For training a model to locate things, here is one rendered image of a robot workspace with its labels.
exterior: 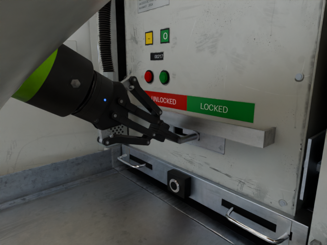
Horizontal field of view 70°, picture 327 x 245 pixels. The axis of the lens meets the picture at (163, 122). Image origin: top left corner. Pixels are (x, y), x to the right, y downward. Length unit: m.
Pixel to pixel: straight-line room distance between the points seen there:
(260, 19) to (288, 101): 0.14
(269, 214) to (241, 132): 0.15
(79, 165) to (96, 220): 0.22
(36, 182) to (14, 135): 0.18
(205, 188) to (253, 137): 0.19
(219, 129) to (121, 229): 0.28
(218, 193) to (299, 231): 0.15
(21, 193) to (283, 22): 0.67
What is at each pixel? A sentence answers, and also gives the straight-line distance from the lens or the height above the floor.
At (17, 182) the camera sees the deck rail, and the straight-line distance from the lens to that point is 0.69.
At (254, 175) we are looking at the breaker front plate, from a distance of 0.47.
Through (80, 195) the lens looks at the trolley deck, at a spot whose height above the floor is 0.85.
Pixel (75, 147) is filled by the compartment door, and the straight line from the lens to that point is 0.83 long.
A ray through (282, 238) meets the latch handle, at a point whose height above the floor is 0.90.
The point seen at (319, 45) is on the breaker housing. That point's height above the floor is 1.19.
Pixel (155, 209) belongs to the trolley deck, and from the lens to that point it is 0.58.
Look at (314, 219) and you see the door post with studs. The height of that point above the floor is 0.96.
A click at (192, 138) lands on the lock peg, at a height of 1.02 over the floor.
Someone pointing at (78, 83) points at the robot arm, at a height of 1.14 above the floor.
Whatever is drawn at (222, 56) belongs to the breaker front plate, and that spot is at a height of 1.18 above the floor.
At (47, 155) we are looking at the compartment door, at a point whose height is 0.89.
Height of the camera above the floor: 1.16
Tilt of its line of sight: 13 degrees down
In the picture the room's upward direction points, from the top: straight up
